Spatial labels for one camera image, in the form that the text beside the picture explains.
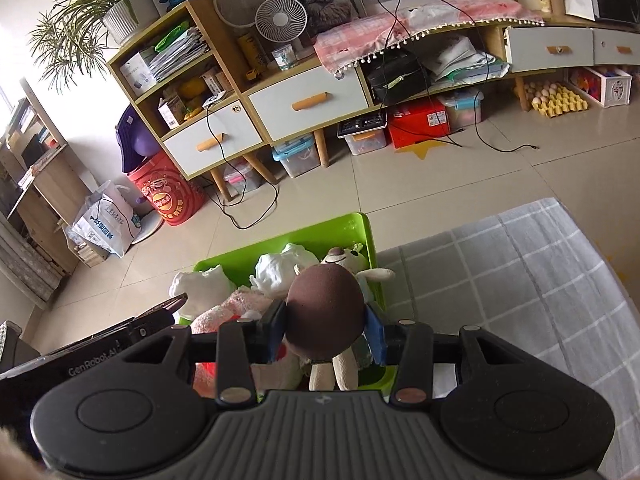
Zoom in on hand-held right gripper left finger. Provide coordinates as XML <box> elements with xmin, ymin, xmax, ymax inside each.
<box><xmin>121</xmin><ymin>301</ymin><xmax>290</xmax><ymax>407</ymax></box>

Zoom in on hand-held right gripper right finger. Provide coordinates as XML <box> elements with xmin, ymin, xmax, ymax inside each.
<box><xmin>364</xmin><ymin>304</ymin><xmax>527</xmax><ymax>406</ymax></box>

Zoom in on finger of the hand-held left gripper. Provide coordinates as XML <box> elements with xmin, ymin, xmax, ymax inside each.
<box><xmin>134</xmin><ymin>292</ymin><xmax>189</xmax><ymax>332</ymax></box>

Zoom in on white cloth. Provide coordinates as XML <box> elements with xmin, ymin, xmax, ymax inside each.
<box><xmin>249</xmin><ymin>242</ymin><xmax>321</xmax><ymax>301</ymax></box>
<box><xmin>169</xmin><ymin>266</ymin><xmax>237</xmax><ymax>318</ymax></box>

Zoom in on pink plush toy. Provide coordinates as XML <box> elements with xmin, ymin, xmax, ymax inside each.
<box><xmin>192</xmin><ymin>290</ymin><xmax>301</xmax><ymax>391</ymax></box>

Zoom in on brown foam ball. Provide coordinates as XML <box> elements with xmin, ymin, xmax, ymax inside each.
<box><xmin>285</xmin><ymin>262</ymin><xmax>367</xmax><ymax>363</ymax></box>

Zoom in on bear doll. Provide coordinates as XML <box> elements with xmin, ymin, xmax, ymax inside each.
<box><xmin>295</xmin><ymin>242</ymin><xmax>398</xmax><ymax>393</ymax></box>

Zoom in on green plastic box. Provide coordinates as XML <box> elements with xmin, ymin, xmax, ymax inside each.
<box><xmin>177</xmin><ymin>212</ymin><xmax>401</xmax><ymax>396</ymax></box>

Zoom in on white round floor base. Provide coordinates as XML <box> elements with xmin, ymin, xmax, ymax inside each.
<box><xmin>126</xmin><ymin>210</ymin><xmax>167</xmax><ymax>247</ymax></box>

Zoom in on white shopping bag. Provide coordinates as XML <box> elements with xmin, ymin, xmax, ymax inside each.
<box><xmin>66</xmin><ymin>180</ymin><xmax>144</xmax><ymax>259</ymax></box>

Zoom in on red printed bucket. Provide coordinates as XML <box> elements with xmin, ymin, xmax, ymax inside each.
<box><xmin>124</xmin><ymin>152</ymin><xmax>207</xmax><ymax>227</ymax></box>

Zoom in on grey checked blanket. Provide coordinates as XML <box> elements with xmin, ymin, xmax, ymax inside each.
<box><xmin>372</xmin><ymin>197</ymin><xmax>640</xmax><ymax>411</ymax></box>

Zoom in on clear storage box pink contents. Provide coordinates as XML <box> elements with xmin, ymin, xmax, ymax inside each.
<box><xmin>222</xmin><ymin>157</ymin><xmax>269</xmax><ymax>197</ymax></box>

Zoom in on clear storage box blue lid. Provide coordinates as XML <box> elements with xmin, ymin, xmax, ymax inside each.
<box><xmin>271</xmin><ymin>135</ymin><xmax>322</xmax><ymax>179</ymax></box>

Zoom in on white cabinet drawer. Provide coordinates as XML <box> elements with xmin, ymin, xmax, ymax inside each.
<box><xmin>162</xmin><ymin>105</ymin><xmax>264</xmax><ymax>178</ymax></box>
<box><xmin>247</xmin><ymin>66</ymin><xmax>372</xmax><ymax>143</ymax></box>

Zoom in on yellow star floor sticker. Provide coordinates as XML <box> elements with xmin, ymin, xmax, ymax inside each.
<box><xmin>394</xmin><ymin>139</ymin><xmax>449</xmax><ymax>162</ymax></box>

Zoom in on small cardboard box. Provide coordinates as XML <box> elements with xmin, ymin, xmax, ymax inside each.
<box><xmin>156</xmin><ymin>95</ymin><xmax>184</xmax><ymax>129</ymax></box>

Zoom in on red cardboard box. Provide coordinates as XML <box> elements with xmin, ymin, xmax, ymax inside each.
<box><xmin>386</xmin><ymin>97</ymin><xmax>454</xmax><ymax>151</ymax></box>

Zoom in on wooden shelf cabinet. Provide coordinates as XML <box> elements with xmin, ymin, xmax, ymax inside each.
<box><xmin>106</xmin><ymin>0</ymin><xmax>382</xmax><ymax>202</ymax></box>

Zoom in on white carton box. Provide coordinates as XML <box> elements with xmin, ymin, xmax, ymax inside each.
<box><xmin>120</xmin><ymin>47</ymin><xmax>157</xmax><ymax>96</ymax></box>

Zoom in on clear storage box pale lid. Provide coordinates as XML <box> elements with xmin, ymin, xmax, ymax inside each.
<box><xmin>440</xmin><ymin>87</ymin><xmax>484</xmax><ymax>127</ymax></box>

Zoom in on stack of papers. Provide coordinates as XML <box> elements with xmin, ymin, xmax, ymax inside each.
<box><xmin>149</xmin><ymin>27</ymin><xmax>212</xmax><ymax>84</ymax></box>

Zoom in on black bag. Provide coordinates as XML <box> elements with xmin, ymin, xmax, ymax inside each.
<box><xmin>366</xmin><ymin>52</ymin><xmax>432</xmax><ymax>104</ymax></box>

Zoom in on glass cup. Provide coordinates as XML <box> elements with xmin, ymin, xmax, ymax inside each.
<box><xmin>272</xmin><ymin>44</ymin><xmax>301</xmax><ymax>72</ymax></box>

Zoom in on pile of folded papers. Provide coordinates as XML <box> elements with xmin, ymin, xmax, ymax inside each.
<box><xmin>427</xmin><ymin>35</ymin><xmax>512</xmax><ymax>84</ymax></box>

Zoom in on low wooden tv stand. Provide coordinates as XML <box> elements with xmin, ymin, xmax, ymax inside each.
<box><xmin>360</xmin><ymin>15</ymin><xmax>640</xmax><ymax>112</ymax></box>

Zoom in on yellow egg tray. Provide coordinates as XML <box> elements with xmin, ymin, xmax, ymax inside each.
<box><xmin>521</xmin><ymin>80</ymin><xmax>589</xmax><ymax>119</ymax></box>

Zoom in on potted green plant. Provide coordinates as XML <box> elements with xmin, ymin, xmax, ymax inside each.
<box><xmin>29</xmin><ymin>0</ymin><xmax>162</xmax><ymax>97</ymax></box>

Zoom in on pink cloth with pompom trim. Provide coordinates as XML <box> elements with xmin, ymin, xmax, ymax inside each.
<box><xmin>313</xmin><ymin>0</ymin><xmax>547</xmax><ymax>79</ymax></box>

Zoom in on small white desk fan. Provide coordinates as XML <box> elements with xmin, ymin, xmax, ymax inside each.
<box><xmin>255</xmin><ymin>0</ymin><xmax>309</xmax><ymax>54</ymax></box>

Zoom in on white toy crate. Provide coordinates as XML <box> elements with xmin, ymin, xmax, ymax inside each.
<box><xmin>569</xmin><ymin>65</ymin><xmax>634</xmax><ymax>109</ymax></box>

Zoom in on grey tv stand drawer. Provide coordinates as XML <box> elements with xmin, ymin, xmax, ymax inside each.
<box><xmin>505</xmin><ymin>26</ymin><xmax>597</xmax><ymax>74</ymax></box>
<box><xmin>591</xmin><ymin>27</ymin><xmax>640</xmax><ymax>67</ymax></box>

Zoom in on black power cable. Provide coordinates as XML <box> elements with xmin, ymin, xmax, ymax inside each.
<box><xmin>374</xmin><ymin>0</ymin><xmax>539</xmax><ymax>154</ymax></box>
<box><xmin>201</xmin><ymin>95</ymin><xmax>282</xmax><ymax>232</ymax></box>

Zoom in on clear storage box orange handle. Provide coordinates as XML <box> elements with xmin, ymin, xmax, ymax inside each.
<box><xmin>344</xmin><ymin>130</ymin><xmax>391</xmax><ymax>157</ymax></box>

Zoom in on round wire fan guard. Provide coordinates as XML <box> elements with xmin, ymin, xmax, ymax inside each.
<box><xmin>213</xmin><ymin>0</ymin><xmax>267</xmax><ymax>29</ymax></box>

